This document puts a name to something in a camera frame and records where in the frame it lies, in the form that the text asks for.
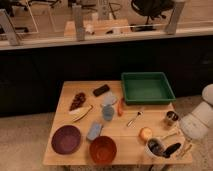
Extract wooden table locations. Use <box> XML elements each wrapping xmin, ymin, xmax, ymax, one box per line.
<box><xmin>43</xmin><ymin>81</ymin><xmax>192</xmax><ymax>166</ymax></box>

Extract small metal cup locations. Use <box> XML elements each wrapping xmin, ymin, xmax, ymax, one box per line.
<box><xmin>164</xmin><ymin>111</ymin><xmax>179</xmax><ymax>126</ymax></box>

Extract black office chair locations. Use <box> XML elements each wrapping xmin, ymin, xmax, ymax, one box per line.
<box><xmin>131</xmin><ymin>0</ymin><xmax>174</xmax><ymax>24</ymax></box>

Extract purple bowl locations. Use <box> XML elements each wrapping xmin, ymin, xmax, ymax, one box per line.
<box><xmin>51</xmin><ymin>125</ymin><xmax>81</xmax><ymax>155</ymax></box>

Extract blue plastic cup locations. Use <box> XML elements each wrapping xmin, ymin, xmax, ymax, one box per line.
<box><xmin>102</xmin><ymin>105</ymin><xmax>114</xmax><ymax>121</ymax></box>

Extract red-brown bowl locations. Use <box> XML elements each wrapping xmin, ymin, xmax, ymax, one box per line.
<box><xmin>89</xmin><ymin>136</ymin><xmax>117</xmax><ymax>165</ymax></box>

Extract bunch of dark grapes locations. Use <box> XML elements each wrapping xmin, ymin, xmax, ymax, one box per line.
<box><xmin>70</xmin><ymin>92</ymin><xmax>86</xmax><ymax>110</ymax></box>

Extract cream yellow banana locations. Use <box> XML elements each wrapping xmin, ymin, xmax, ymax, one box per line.
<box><xmin>69</xmin><ymin>105</ymin><xmax>93</xmax><ymax>122</ymax></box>

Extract white paper cup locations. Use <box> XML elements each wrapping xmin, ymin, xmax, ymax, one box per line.
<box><xmin>144</xmin><ymin>138</ymin><xmax>165</xmax><ymax>158</ymax></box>

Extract apple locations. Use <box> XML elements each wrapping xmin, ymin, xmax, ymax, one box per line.
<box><xmin>139</xmin><ymin>127</ymin><xmax>153</xmax><ymax>141</ymax></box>

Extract light blue cloth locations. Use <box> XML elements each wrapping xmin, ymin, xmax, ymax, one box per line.
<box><xmin>101</xmin><ymin>92</ymin><xmax>117</xmax><ymax>106</ymax></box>

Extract metal spoon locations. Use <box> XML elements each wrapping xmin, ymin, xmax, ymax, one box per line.
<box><xmin>126</xmin><ymin>111</ymin><xmax>143</xmax><ymax>127</ymax></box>

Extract orange carrot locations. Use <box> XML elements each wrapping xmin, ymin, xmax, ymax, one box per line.
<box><xmin>117</xmin><ymin>98</ymin><xmax>123</xmax><ymax>116</ymax></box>

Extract green plastic tray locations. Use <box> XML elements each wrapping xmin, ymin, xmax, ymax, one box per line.
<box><xmin>121</xmin><ymin>72</ymin><xmax>176</xmax><ymax>105</ymax></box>

